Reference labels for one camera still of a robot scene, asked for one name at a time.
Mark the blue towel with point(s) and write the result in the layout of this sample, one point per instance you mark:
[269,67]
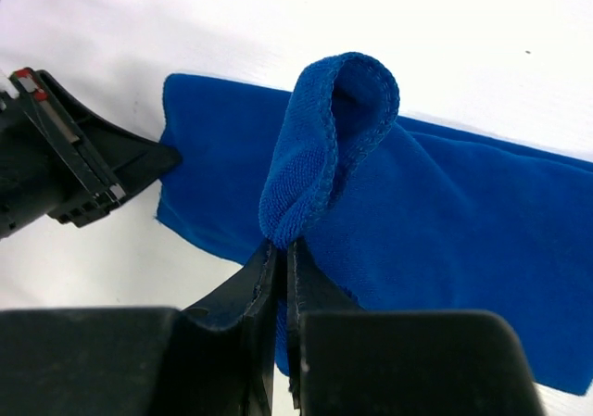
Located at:
[400,213]

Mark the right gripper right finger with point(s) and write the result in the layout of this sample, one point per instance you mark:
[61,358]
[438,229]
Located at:
[308,289]

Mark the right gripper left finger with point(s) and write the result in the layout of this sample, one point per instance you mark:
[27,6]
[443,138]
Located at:
[237,330]

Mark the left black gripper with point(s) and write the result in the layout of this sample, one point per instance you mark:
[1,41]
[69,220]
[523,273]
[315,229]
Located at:
[59,158]

